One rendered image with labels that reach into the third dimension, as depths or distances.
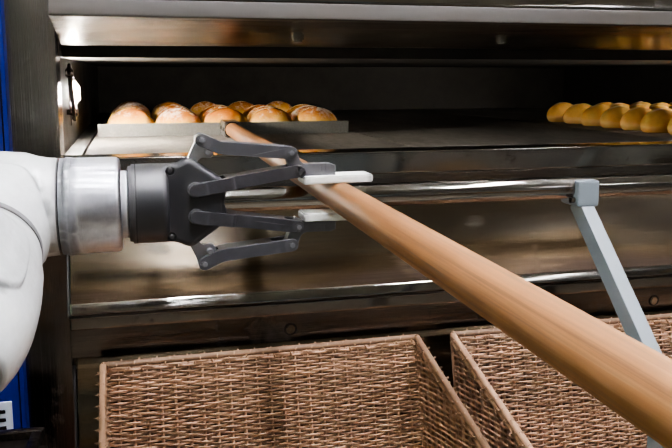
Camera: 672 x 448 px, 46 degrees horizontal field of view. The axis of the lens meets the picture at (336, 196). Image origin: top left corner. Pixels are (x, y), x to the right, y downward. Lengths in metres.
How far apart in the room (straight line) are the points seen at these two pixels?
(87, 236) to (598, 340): 0.50
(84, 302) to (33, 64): 0.38
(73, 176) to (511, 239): 0.96
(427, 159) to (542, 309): 1.04
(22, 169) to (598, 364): 0.53
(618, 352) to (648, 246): 1.31
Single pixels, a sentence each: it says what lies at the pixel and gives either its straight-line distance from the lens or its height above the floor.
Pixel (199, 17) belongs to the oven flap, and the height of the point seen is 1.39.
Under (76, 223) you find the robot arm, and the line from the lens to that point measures 0.74.
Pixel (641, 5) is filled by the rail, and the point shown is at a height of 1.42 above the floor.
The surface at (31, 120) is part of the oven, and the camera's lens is 1.33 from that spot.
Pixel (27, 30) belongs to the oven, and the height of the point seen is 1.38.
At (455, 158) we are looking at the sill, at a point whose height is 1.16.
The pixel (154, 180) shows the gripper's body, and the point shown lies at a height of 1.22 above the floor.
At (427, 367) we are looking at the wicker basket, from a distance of 1.41.
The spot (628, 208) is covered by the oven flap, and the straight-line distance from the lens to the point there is 1.65.
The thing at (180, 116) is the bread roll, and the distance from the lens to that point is 1.79.
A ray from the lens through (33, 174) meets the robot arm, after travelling 0.74.
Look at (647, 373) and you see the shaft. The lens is 0.33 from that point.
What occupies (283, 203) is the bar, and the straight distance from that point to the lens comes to 0.98.
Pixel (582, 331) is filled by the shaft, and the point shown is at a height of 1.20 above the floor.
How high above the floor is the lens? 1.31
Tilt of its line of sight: 9 degrees down
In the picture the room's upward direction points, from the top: straight up
